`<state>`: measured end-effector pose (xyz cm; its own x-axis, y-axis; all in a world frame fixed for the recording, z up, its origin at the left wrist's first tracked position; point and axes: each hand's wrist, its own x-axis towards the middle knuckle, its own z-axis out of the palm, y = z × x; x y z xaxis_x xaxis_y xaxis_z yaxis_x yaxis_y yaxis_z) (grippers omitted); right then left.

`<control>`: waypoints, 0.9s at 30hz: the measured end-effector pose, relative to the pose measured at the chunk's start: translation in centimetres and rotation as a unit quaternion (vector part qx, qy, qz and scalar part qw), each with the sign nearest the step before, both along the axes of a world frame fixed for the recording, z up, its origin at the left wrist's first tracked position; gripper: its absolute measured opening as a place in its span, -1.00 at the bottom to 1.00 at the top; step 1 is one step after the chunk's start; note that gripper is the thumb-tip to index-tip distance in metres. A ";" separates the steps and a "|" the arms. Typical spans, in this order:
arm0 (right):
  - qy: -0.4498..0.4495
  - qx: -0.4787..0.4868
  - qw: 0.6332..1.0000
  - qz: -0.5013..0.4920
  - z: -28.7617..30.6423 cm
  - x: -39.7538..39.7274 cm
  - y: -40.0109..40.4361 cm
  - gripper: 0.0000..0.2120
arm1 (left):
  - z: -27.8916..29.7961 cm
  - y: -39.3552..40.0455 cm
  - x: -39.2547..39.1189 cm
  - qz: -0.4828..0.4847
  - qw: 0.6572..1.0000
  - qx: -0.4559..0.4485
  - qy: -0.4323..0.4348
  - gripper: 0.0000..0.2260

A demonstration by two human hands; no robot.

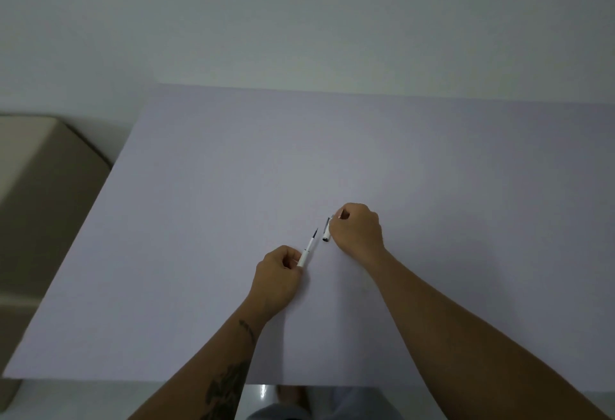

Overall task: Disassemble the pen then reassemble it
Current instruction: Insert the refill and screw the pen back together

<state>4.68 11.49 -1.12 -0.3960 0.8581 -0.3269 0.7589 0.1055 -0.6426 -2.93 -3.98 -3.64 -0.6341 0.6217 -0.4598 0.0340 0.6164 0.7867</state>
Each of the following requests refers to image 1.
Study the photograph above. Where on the person's left hand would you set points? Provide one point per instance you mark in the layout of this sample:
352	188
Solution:
276	282

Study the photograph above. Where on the person's right hand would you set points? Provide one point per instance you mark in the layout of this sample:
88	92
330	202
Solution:
358	237

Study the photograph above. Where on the person's left thumb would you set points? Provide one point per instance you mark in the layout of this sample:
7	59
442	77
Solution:
293	252

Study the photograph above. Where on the person's right thumb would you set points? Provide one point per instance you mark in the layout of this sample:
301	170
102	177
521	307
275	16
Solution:
342	212

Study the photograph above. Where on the white pen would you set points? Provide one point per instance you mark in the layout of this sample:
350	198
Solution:
307	247

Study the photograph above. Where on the white pen cap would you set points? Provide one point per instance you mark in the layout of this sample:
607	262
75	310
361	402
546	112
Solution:
326	231

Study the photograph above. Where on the person's left forearm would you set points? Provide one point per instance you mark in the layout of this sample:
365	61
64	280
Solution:
211	369

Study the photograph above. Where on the person's right forearm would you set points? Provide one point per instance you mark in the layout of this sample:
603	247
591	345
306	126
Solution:
461	343

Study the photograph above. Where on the person's grey shorts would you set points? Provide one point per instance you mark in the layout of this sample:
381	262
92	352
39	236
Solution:
326	405

